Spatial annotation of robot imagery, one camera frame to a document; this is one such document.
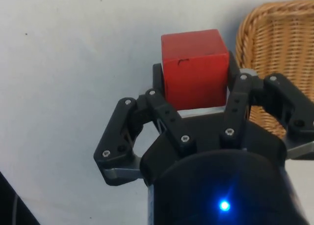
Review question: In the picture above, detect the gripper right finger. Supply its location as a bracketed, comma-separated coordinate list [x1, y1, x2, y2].
[219, 51, 314, 160]

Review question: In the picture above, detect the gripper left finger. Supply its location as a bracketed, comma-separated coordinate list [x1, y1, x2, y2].
[93, 61, 197, 187]

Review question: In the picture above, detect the red cube block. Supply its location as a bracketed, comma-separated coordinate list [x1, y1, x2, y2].
[160, 28, 230, 111]

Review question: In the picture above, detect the wicker basket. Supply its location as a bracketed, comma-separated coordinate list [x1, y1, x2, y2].
[235, 0, 314, 139]

